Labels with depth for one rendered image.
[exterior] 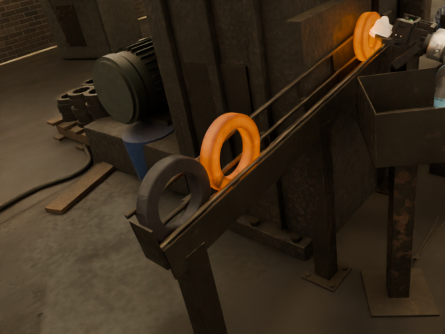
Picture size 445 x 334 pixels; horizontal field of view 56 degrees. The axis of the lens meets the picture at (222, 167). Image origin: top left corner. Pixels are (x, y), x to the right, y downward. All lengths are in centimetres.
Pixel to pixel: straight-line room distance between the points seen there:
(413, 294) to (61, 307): 126
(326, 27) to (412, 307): 91
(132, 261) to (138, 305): 26
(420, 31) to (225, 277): 106
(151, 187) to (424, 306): 101
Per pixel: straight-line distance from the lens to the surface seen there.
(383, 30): 148
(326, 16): 138
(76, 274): 190
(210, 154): 90
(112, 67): 221
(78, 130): 296
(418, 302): 152
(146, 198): 81
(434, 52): 142
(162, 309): 159
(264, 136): 111
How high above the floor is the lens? 112
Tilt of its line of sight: 29 degrees down
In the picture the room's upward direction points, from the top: 11 degrees counter-clockwise
